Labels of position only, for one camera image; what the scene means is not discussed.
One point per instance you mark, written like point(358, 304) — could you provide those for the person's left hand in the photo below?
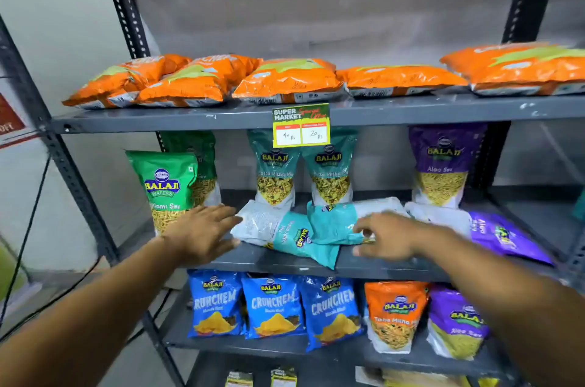
point(201, 236)

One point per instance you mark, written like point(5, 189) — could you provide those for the person's right hand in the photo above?
point(397, 238)

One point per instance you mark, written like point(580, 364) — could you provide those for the green Balaji packet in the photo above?
point(160, 199)
point(192, 144)

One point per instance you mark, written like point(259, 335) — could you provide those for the teal packet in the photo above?
point(274, 226)
point(331, 181)
point(333, 222)
point(274, 185)

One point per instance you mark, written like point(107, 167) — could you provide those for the blue Crunchem packet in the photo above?
point(331, 309)
point(274, 304)
point(215, 304)

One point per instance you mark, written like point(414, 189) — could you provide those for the orange Balaji packet shelf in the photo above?
point(395, 309)

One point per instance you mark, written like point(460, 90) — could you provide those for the grey metal shelf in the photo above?
point(411, 110)

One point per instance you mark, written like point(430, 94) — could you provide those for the person's right forearm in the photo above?
point(502, 300)

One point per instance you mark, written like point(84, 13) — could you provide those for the person's left forearm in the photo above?
point(91, 318)

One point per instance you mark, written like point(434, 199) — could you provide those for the green yellow price sign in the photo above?
point(292, 114)

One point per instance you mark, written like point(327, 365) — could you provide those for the teal cardboard box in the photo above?
point(580, 206)

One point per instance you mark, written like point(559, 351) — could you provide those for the red wall sign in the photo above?
point(7, 119)

